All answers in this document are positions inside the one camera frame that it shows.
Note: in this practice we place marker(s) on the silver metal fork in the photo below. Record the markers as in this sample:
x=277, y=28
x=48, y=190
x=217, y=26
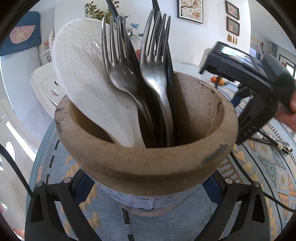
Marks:
x=133, y=118
x=153, y=53

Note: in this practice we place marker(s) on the black chopstick left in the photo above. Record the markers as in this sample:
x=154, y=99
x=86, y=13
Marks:
x=122, y=67

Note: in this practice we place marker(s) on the brown clay utensil pot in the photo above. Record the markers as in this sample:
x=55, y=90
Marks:
x=152, y=181

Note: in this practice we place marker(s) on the white dotted rice paddle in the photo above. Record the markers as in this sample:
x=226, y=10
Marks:
x=78, y=64

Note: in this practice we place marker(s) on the small framed picture lower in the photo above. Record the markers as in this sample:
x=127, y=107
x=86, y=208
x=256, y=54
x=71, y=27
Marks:
x=232, y=26

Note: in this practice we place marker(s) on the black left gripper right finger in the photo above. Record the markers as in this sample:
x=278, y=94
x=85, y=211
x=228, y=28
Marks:
x=241, y=212

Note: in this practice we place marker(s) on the white chair left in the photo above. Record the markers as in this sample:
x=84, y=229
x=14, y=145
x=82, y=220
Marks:
x=46, y=86

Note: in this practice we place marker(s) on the small framed picture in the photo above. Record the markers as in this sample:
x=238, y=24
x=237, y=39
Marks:
x=232, y=10
x=232, y=26

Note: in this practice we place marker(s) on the red lidded pot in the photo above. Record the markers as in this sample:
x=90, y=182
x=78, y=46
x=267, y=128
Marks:
x=138, y=54

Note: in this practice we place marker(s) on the blue wall hanging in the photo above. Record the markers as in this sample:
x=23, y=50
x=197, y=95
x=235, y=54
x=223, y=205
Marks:
x=25, y=35

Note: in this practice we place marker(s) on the orange tangerines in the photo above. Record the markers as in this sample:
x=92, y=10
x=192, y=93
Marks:
x=217, y=80

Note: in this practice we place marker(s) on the blue patterned table mat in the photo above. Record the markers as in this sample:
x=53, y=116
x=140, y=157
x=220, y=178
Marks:
x=250, y=161

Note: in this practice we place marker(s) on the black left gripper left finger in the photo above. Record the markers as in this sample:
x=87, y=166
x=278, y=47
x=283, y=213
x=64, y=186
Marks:
x=43, y=221

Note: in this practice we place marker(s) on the person's right hand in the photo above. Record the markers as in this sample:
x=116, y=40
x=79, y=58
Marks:
x=286, y=117

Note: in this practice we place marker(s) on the small framed picture upper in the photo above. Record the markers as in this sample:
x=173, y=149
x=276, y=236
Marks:
x=232, y=10

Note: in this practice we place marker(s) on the framed picture large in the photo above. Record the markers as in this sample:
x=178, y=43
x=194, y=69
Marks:
x=191, y=10

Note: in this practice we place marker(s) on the flower plant arrangement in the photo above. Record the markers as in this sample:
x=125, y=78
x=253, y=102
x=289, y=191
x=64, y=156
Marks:
x=92, y=11

